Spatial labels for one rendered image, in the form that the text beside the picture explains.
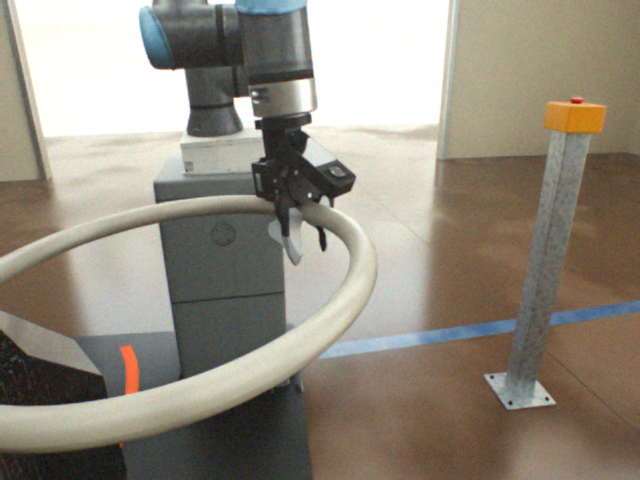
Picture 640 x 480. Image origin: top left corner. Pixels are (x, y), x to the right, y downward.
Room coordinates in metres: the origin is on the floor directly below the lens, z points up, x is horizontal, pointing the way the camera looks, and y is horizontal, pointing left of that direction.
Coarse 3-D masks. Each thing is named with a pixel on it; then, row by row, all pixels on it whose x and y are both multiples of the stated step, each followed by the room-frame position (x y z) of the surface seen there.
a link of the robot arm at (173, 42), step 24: (168, 0) 0.71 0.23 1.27; (192, 0) 0.72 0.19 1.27; (144, 24) 0.68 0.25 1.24; (168, 24) 0.68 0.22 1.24; (192, 24) 0.68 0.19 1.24; (216, 24) 0.69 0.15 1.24; (144, 48) 0.68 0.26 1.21; (168, 48) 0.68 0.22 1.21; (192, 48) 0.68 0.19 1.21; (216, 48) 0.69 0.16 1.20
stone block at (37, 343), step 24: (0, 312) 0.62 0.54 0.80; (0, 336) 0.54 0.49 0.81; (24, 336) 0.60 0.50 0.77; (48, 336) 0.70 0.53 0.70; (0, 360) 0.51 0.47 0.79; (24, 360) 0.53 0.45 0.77; (48, 360) 0.59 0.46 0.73; (72, 360) 0.68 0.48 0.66; (0, 384) 0.48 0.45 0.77; (24, 384) 0.52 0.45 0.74; (48, 384) 0.57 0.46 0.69; (72, 384) 0.63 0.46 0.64; (96, 384) 0.71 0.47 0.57; (0, 456) 0.43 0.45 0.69; (24, 456) 0.47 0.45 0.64; (48, 456) 0.52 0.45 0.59; (72, 456) 0.57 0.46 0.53; (96, 456) 0.64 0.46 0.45; (120, 456) 0.73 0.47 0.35
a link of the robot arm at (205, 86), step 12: (192, 72) 1.46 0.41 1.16; (204, 72) 1.45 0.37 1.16; (216, 72) 1.46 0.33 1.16; (228, 72) 1.46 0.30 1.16; (192, 84) 1.46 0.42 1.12; (204, 84) 1.45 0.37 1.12; (216, 84) 1.46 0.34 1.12; (228, 84) 1.47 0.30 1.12; (192, 96) 1.47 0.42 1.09; (204, 96) 1.45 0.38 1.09; (216, 96) 1.46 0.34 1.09; (228, 96) 1.49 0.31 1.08
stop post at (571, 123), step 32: (576, 128) 1.29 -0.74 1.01; (576, 160) 1.32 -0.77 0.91; (544, 192) 1.37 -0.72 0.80; (576, 192) 1.32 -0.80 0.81; (544, 224) 1.34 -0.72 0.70; (544, 256) 1.31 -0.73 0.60; (544, 288) 1.32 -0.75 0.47; (544, 320) 1.32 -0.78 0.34; (512, 352) 1.38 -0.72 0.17; (512, 384) 1.34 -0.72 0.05
